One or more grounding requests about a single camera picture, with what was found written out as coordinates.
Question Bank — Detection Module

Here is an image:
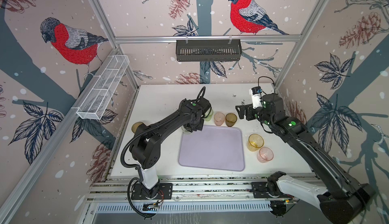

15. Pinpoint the pink faceted glass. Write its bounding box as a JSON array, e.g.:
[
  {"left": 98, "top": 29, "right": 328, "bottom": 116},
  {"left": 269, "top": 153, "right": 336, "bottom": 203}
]
[{"left": 257, "top": 147, "right": 274, "bottom": 163}]

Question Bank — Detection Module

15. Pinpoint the olive amber textured glass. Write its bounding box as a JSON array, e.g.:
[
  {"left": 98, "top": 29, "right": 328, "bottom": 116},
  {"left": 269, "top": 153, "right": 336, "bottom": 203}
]
[{"left": 131, "top": 122, "right": 143, "bottom": 133}]

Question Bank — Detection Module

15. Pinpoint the pale green short glass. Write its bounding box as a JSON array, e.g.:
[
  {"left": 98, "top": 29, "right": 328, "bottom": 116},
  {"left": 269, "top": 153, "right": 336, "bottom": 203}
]
[{"left": 181, "top": 126, "right": 191, "bottom": 134}]

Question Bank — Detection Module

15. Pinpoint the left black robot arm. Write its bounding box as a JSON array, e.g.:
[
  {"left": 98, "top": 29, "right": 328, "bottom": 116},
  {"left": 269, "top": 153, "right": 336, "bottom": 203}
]
[{"left": 120, "top": 97, "right": 212, "bottom": 198}]

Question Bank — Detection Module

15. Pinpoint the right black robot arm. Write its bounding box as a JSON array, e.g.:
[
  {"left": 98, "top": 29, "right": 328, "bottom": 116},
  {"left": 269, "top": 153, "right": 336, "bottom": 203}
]
[{"left": 236, "top": 93, "right": 376, "bottom": 224}]

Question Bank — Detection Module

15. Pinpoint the lavender plastic tray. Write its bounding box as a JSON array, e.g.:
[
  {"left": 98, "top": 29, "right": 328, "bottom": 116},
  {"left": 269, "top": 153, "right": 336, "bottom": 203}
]
[{"left": 178, "top": 125, "right": 245, "bottom": 172}]

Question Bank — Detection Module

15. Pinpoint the dark amber textured glass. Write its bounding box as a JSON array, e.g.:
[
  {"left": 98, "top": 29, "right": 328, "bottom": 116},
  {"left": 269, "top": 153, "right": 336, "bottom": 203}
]
[{"left": 225, "top": 113, "right": 238, "bottom": 127}]

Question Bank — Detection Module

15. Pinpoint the small bright green glass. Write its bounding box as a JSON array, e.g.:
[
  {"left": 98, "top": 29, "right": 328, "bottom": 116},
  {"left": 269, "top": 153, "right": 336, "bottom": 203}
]
[{"left": 204, "top": 108, "right": 213, "bottom": 121}]

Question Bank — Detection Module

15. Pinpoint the pale pink textured glass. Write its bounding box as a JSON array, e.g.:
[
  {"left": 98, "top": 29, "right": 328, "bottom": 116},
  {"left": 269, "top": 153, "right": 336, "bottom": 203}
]
[{"left": 214, "top": 112, "right": 225, "bottom": 126}]

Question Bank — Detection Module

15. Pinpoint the yellow faceted glass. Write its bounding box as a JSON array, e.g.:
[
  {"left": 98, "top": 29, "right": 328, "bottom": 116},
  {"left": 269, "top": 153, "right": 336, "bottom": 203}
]
[{"left": 247, "top": 134, "right": 264, "bottom": 152}]

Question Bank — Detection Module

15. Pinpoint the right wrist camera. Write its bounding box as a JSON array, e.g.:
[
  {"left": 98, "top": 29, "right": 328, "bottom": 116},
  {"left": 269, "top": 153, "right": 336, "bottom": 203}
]
[{"left": 249, "top": 86, "right": 262, "bottom": 109}]

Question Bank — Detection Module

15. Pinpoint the aluminium front rail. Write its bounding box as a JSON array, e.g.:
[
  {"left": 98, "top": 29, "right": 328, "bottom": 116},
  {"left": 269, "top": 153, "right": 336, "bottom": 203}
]
[{"left": 86, "top": 173, "right": 270, "bottom": 202}]

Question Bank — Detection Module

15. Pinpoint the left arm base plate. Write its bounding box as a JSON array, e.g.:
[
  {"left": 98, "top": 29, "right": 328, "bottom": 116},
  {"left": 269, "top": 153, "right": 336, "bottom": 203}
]
[{"left": 130, "top": 183, "right": 173, "bottom": 200}]

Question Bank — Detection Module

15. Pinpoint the black hanging wire basket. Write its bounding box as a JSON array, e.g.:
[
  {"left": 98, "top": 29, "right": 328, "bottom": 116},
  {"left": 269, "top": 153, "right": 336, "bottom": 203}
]
[{"left": 176, "top": 39, "right": 242, "bottom": 62}]

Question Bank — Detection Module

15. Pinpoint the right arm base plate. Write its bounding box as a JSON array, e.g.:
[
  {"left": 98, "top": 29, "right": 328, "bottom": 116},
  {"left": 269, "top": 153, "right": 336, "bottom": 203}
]
[{"left": 250, "top": 181, "right": 292, "bottom": 199}]

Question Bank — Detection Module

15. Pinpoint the white mesh wall shelf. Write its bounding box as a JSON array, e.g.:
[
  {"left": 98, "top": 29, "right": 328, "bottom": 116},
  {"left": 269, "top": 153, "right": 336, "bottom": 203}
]
[{"left": 77, "top": 55, "right": 129, "bottom": 120}]

